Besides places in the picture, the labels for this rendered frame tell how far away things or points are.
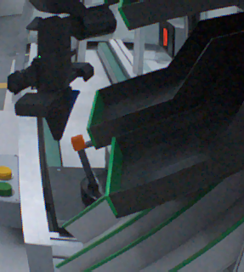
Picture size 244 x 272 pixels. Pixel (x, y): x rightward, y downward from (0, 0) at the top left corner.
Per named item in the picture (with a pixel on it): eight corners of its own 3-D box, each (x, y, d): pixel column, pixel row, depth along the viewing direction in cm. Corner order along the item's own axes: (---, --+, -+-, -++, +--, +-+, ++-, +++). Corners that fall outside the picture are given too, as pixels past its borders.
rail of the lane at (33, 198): (31, 284, 93) (24, 238, 89) (20, 113, 175) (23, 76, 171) (61, 287, 93) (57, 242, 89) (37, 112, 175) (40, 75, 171)
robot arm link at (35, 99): (93, 32, 103) (61, 34, 105) (44, 65, 87) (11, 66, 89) (95, 76, 107) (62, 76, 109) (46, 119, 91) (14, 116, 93)
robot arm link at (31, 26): (36, 19, 89) (86, 8, 94) (23, 18, 93) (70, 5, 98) (36, 58, 92) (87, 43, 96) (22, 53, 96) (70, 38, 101)
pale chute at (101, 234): (79, 286, 74) (54, 266, 73) (84, 244, 87) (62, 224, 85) (255, 161, 67) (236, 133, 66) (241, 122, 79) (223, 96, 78)
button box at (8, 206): (-9, 224, 104) (-13, 197, 102) (-9, 178, 123) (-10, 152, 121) (24, 229, 105) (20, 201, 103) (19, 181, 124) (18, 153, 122)
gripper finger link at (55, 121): (71, 98, 99) (39, 97, 101) (62, 106, 96) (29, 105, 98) (75, 141, 101) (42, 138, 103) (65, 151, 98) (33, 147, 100)
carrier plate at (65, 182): (58, 237, 95) (57, 226, 94) (48, 175, 117) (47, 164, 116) (205, 232, 98) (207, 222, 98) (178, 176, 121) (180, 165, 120)
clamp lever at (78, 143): (87, 184, 104) (70, 142, 101) (85, 179, 106) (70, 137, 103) (108, 178, 104) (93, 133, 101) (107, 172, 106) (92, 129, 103)
